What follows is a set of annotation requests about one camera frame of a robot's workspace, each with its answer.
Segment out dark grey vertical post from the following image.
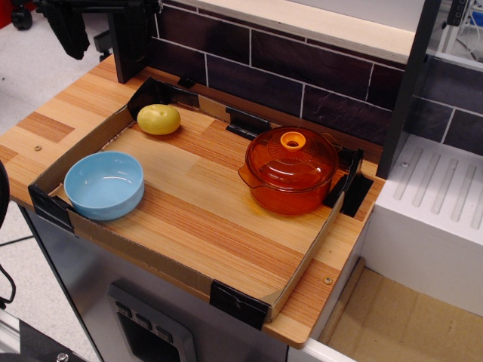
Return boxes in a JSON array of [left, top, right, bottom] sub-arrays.
[[377, 1, 441, 179]]

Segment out toy oven control panel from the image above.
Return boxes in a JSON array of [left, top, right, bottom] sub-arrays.
[[108, 284, 197, 361]]

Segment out yellow toy potato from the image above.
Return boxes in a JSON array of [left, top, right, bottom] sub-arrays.
[[137, 104, 181, 136]]

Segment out white toy sink drainboard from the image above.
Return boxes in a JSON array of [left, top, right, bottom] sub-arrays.
[[361, 136, 482, 315]]

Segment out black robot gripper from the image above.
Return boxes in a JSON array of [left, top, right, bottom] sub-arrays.
[[33, 0, 162, 60]]

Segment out black caster wheel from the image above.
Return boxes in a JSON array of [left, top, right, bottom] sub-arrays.
[[11, 8, 33, 30]]

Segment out orange transparent pot lid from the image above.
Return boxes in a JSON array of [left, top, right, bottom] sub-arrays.
[[245, 127, 338, 190]]

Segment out cardboard fence with black tape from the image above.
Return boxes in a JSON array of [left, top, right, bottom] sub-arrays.
[[29, 78, 374, 344]]

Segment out orange transparent plastic pot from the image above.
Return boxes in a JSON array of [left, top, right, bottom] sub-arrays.
[[238, 164, 335, 215]]

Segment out black cable at left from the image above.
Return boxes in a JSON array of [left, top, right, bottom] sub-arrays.
[[0, 160, 34, 310]]

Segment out light blue bowl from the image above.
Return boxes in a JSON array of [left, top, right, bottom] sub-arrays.
[[63, 151, 144, 221]]

